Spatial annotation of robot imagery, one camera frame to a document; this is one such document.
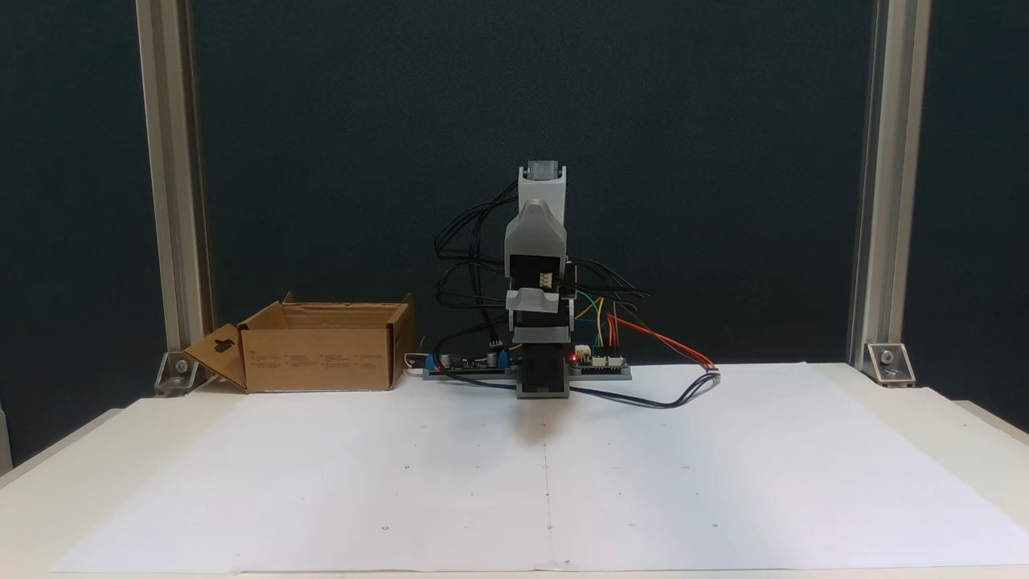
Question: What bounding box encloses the orange red wire bundle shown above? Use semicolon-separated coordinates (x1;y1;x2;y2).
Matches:
605;312;718;372

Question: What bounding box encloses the black three-wire table cable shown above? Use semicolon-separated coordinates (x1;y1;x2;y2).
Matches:
568;368;721;410

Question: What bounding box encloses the black servo cable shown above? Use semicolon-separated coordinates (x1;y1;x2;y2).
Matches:
438;261;511;313
567;257;654;310
434;265;523;371
434;181;522;262

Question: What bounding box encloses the brown cardboard box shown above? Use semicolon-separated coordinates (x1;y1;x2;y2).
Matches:
183;292;417;395

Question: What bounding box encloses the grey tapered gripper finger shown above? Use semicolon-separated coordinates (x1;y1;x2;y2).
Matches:
505;201;568;258

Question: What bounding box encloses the metal corner bracket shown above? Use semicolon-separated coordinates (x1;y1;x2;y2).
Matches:
864;342;917;387
154;351;200;396

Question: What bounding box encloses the aluminium frame post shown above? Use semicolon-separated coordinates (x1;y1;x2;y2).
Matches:
135;0;216;355
847;0;933;369

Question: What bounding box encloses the controller board with wires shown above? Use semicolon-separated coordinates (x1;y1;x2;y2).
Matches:
569;344;633;380

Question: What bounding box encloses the yellow jumper wire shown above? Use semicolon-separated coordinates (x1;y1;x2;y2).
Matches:
576;296;605;348

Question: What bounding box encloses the blue power circuit board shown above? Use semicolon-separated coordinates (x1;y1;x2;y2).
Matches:
424;347;518;379

